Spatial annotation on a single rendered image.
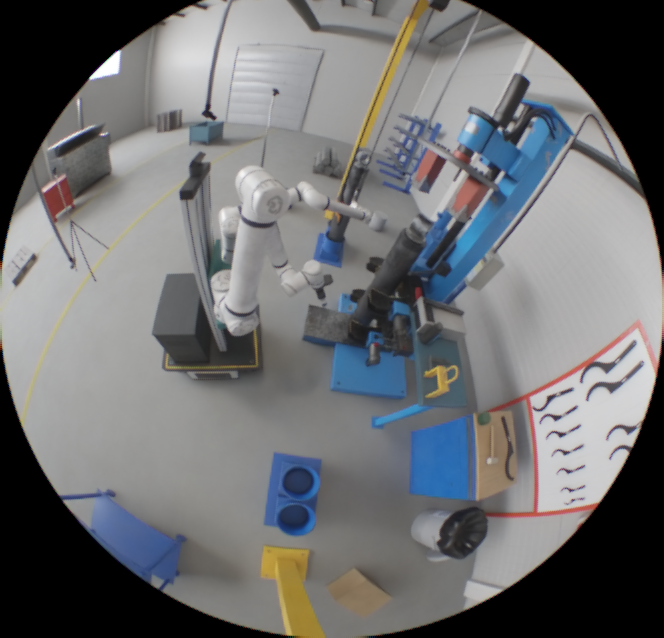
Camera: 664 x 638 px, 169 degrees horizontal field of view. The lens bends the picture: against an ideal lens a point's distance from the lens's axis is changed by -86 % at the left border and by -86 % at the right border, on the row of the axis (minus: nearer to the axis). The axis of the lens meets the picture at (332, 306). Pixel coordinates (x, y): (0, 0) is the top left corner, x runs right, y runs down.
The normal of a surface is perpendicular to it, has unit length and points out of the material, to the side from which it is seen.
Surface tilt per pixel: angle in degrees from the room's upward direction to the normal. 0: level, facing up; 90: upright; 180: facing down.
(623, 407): 90
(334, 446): 0
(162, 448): 0
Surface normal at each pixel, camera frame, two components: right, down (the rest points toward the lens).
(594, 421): -0.96, -0.24
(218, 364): 0.26, -0.58
